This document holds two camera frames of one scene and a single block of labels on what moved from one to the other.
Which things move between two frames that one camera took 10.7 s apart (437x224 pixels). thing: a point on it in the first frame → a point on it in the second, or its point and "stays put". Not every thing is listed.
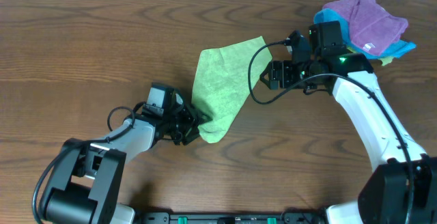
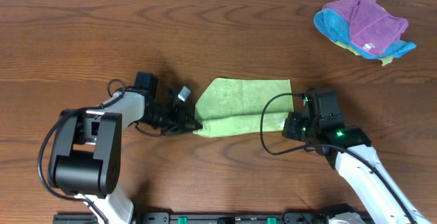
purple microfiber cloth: [371, 29] stays put
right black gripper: [274, 67] → [290, 130]
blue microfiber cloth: [323, 15] stays put
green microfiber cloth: [224, 78] → [227, 106]
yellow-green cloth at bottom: [385, 61] stays put
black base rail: [289, 218] stays put
